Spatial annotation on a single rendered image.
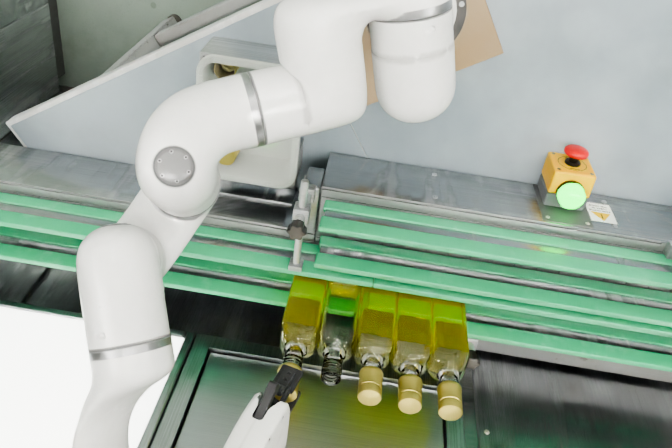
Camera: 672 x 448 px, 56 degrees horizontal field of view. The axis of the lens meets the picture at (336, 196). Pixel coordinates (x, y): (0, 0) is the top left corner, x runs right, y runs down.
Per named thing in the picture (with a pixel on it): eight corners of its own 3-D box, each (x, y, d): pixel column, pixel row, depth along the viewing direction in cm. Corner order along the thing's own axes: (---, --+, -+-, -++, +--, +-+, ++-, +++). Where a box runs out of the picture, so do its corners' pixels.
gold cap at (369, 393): (357, 380, 94) (354, 404, 90) (361, 363, 92) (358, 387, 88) (381, 384, 94) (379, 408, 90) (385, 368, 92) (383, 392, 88)
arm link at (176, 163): (246, 89, 79) (130, 115, 77) (248, 53, 66) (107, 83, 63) (274, 195, 78) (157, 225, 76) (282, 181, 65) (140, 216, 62)
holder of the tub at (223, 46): (211, 175, 121) (199, 196, 115) (213, 35, 107) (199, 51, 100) (299, 189, 121) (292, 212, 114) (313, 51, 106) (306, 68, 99)
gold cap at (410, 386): (396, 388, 94) (395, 412, 90) (400, 371, 92) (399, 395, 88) (419, 392, 94) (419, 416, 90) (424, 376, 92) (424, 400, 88)
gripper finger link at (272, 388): (252, 448, 79) (268, 434, 84) (270, 389, 78) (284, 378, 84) (243, 445, 79) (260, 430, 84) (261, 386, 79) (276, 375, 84)
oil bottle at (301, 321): (298, 271, 115) (275, 360, 97) (301, 247, 112) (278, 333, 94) (329, 276, 115) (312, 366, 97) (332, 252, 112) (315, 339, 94)
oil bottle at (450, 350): (425, 292, 114) (426, 385, 96) (431, 268, 111) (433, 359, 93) (456, 297, 114) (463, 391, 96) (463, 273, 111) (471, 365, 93)
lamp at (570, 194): (552, 200, 107) (555, 210, 105) (560, 178, 105) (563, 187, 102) (578, 205, 107) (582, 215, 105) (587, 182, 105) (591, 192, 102)
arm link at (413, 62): (382, 84, 89) (375, 136, 75) (373, -11, 82) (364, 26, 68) (452, 79, 87) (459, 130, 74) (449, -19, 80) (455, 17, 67)
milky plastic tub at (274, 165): (209, 152, 118) (195, 175, 111) (211, 35, 106) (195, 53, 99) (302, 167, 118) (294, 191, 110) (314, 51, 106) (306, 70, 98)
